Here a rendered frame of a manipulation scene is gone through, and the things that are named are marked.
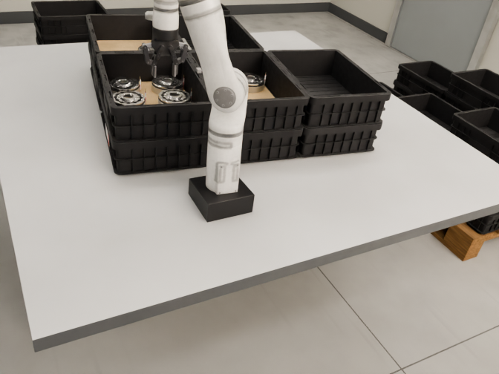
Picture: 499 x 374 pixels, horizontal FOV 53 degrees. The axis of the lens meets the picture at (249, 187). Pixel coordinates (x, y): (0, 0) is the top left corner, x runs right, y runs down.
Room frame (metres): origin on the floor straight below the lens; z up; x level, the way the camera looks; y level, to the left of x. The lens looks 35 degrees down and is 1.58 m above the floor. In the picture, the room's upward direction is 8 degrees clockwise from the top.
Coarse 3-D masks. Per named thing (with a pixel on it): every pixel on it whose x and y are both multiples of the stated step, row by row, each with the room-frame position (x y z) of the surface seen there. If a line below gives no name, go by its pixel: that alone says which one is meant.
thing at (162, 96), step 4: (160, 92) 1.47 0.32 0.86; (164, 92) 1.48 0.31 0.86; (168, 92) 1.48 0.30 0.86; (180, 92) 1.49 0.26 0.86; (184, 92) 1.50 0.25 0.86; (160, 96) 1.44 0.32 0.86; (164, 96) 1.45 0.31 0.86; (184, 96) 1.47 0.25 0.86; (188, 96) 1.48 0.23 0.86; (164, 100) 1.42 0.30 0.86; (168, 100) 1.43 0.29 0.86; (172, 100) 1.43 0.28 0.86; (176, 100) 1.43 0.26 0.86; (180, 100) 1.44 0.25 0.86; (184, 100) 1.44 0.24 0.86; (188, 100) 1.45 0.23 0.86
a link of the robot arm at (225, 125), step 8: (240, 72) 1.20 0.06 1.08; (240, 80) 1.15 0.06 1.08; (216, 112) 1.18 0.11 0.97; (232, 112) 1.18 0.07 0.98; (240, 112) 1.18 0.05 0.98; (216, 120) 1.15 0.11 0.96; (224, 120) 1.15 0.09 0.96; (232, 120) 1.15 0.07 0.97; (240, 120) 1.16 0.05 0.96; (216, 128) 1.13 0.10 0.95; (224, 128) 1.13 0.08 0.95; (232, 128) 1.13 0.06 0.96; (240, 128) 1.14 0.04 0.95; (224, 136) 1.12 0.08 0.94; (232, 136) 1.13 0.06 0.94
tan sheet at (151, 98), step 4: (144, 84) 1.59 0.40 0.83; (148, 84) 1.59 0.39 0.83; (144, 88) 1.55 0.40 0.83; (148, 88) 1.55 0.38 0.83; (140, 92) 1.52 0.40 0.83; (144, 92) 1.52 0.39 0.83; (148, 92) 1.53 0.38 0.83; (152, 92) 1.53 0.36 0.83; (148, 96) 1.49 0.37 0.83; (152, 96) 1.50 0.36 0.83; (156, 96) 1.50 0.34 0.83; (148, 100) 1.47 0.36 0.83; (152, 100) 1.47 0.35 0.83; (156, 100) 1.48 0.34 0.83; (148, 104) 1.44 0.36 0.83
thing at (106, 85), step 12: (108, 84) 1.34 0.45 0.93; (204, 84) 1.43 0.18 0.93; (108, 96) 1.26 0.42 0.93; (120, 108) 1.20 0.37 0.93; (132, 108) 1.22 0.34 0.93; (144, 108) 1.23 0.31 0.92; (156, 108) 1.24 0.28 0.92; (168, 108) 1.26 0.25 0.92; (180, 108) 1.27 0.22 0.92; (192, 108) 1.29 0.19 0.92; (204, 108) 1.30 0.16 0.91
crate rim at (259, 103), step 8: (192, 56) 1.64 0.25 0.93; (296, 88) 1.50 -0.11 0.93; (304, 96) 1.44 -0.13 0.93; (248, 104) 1.35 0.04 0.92; (256, 104) 1.36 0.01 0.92; (264, 104) 1.37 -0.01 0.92; (272, 104) 1.38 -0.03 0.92; (280, 104) 1.40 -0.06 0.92; (288, 104) 1.41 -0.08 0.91; (296, 104) 1.42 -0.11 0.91; (304, 104) 1.43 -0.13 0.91
